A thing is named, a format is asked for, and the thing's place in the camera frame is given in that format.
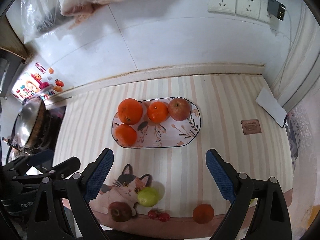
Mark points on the dark brown red apple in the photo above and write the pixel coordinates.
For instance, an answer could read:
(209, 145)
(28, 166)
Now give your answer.
(120, 211)

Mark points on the green apple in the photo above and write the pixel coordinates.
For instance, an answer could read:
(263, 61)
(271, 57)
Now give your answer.
(253, 200)
(148, 197)

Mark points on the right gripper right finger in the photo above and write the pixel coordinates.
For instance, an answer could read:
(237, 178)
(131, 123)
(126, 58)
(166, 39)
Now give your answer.
(270, 219)

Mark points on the red cherry tomato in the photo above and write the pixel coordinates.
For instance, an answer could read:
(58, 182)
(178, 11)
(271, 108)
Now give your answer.
(153, 214)
(163, 217)

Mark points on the small mandarin orange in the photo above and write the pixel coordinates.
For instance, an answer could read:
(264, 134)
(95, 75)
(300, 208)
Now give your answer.
(157, 112)

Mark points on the dark orange tangerine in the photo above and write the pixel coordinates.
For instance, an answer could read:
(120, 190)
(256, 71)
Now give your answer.
(203, 214)

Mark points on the large orange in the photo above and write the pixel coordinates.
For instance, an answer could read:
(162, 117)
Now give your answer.
(130, 111)

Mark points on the striped cat table mat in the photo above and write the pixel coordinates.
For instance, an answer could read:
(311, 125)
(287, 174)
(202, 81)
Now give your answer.
(231, 122)

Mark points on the steel wok lid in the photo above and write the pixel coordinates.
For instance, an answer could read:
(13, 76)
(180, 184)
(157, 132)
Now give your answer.
(26, 121)

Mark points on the black induction cooktop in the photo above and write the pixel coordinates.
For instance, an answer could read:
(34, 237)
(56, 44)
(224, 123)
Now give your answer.
(55, 117)

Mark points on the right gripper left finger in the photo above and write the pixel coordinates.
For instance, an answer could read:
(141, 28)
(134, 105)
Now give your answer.
(48, 219)

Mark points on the black range hood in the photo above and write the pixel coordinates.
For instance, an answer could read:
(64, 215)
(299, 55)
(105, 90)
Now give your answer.
(13, 57)

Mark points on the colourful wall sticker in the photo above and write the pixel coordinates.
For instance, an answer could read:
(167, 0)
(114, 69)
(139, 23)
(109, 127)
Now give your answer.
(39, 78)

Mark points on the clear bag with dark item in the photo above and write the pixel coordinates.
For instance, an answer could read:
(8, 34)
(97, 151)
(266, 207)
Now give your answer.
(40, 17)

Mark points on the white wall socket middle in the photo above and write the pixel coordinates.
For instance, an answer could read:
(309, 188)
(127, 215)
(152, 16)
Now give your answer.
(248, 8)

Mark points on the black charger plug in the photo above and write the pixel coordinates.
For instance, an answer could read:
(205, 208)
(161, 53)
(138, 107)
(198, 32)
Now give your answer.
(276, 9)

